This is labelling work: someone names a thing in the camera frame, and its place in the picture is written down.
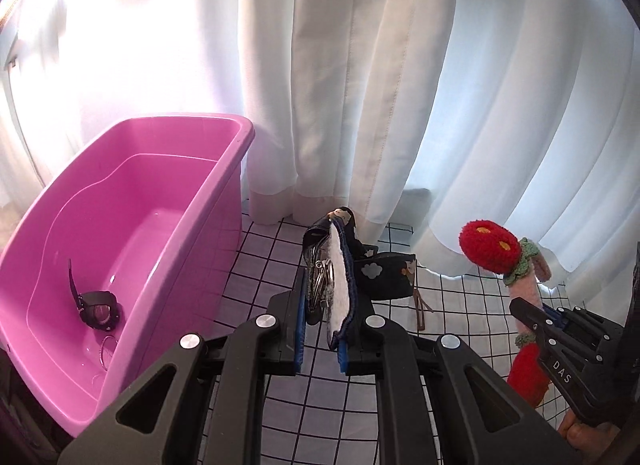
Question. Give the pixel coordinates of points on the person's right hand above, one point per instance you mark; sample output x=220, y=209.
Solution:
x=585, y=437

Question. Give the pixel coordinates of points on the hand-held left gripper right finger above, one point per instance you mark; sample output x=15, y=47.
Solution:
x=342, y=360

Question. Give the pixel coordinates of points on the pink strawberry plush headband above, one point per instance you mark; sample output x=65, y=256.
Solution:
x=487, y=242

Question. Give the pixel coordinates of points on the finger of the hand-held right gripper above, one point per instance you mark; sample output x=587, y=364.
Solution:
x=575, y=320
x=542, y=340

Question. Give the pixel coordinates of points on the black wrist watch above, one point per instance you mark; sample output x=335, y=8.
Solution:
x=97, y=312

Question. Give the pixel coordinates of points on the pink plastic tub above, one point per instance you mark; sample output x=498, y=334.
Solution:
x=165, y=215

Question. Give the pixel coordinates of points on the white black-grid tablecloth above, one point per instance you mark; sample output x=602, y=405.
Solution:
x=480, y=305

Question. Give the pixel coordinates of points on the cream thick curtain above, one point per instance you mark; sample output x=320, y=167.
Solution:
x=350, y=70

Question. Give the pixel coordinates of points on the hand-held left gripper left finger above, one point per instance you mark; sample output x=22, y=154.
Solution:
x=300, y=325

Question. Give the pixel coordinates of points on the brown hair clip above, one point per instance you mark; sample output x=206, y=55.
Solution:
x=422, y=312

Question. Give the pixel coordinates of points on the white sheer curtain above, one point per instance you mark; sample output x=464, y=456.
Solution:
x=540, y=120

